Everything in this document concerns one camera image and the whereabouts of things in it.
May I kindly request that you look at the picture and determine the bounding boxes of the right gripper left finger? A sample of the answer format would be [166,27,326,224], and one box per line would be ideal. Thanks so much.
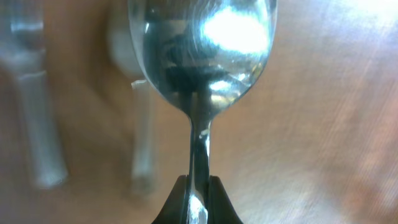
[152,175,187,224]

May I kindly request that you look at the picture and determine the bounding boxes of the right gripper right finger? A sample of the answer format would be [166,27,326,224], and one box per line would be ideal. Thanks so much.
[208,175,243,224]

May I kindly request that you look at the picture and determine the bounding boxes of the metal spoon bottom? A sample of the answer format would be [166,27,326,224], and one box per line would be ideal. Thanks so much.
[127,0,277,223]

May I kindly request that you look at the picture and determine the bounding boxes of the metal spoon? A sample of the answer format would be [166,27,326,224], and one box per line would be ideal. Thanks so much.
[127,0,277,223]
[106,11,156,195]

